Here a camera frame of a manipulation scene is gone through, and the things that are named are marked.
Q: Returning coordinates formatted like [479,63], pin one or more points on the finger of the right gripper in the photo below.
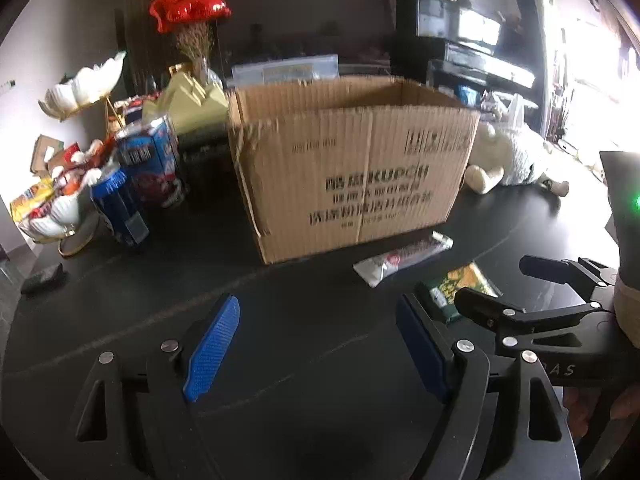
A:
[492,313]
[550,270]

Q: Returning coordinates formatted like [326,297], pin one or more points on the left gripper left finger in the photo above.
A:
[204,345]

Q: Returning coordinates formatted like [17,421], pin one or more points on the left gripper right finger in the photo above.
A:
[430,347]

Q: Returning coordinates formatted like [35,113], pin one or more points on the dark green snack packet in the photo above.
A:
[437,297]

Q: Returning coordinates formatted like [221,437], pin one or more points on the grey beige snack packet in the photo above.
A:
[376,269]

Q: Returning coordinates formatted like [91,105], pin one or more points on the white plush sheep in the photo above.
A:
[510,157]

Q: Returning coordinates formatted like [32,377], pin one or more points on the black remote control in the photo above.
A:
[43,279]

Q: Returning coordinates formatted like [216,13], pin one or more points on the blue soda can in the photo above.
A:
[118,206]

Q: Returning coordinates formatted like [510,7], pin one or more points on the blue snack carton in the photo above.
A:
[147,151]

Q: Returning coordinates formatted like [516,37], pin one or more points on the brown cardboard box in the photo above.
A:
[333,163]

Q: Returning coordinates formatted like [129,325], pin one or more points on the yellow mountain-shaped ornament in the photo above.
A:
[188,105]

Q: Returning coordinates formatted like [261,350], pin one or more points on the small cardboard box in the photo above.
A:
[44,149]

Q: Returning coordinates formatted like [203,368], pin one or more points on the black piano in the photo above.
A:
[492,52]

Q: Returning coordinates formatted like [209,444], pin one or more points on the two-tier white shell tray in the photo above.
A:
[58,208]

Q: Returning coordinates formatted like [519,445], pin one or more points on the dried flower bouquet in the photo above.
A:
[195,42]

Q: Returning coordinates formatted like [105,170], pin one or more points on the black television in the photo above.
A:
[361,33]

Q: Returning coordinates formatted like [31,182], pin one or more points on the red heart balloons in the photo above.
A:
[170,14]

